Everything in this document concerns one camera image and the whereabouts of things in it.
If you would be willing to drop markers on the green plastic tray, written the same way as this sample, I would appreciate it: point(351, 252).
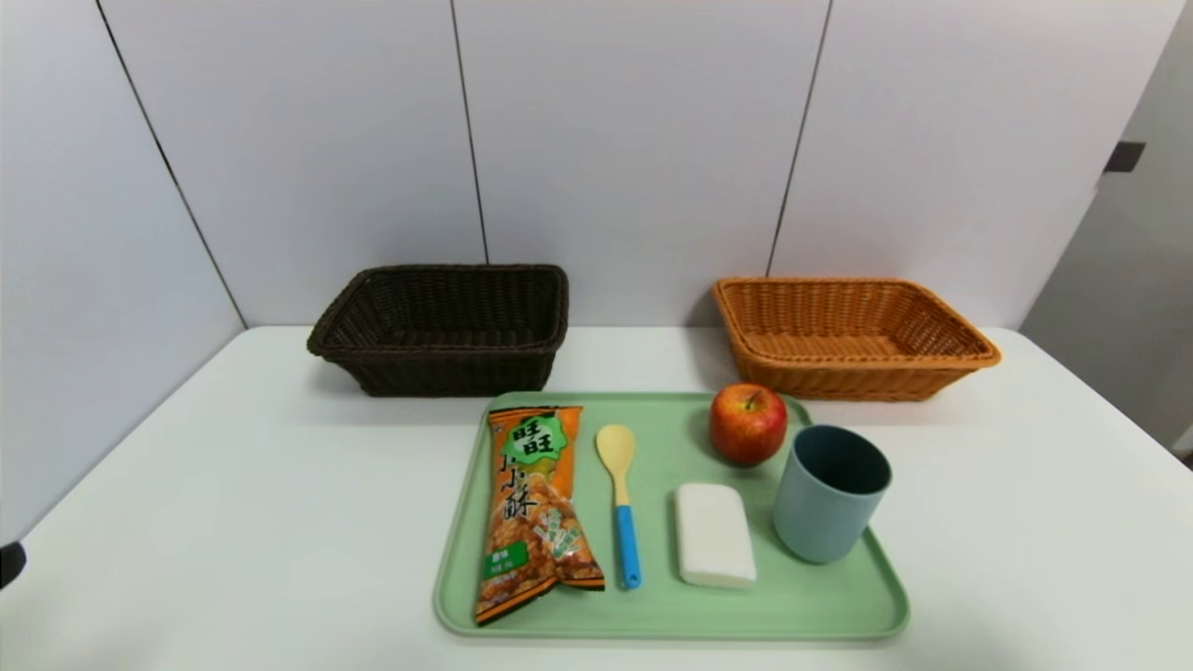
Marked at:
point(671, 606)

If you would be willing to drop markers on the blue-grey plastic cup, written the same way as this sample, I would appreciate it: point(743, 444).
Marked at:
point(820, 522)

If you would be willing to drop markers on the black wall bracket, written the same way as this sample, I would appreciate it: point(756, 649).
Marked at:
point(1125, 157)

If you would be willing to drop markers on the red apple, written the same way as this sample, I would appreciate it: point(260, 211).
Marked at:
point(747, 429)

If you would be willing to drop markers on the dark brown wicker basket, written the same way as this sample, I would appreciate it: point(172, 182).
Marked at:
point(438, 373)

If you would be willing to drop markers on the orange wicker basket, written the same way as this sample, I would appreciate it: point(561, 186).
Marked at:
point(839, 377)

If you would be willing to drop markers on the white soap bar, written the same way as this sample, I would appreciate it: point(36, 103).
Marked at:
point(714, 536)

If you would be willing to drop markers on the orange snack bag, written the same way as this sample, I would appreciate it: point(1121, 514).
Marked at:
point(531, 522)

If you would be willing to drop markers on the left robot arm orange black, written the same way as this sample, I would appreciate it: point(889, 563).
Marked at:
point(9, 564)

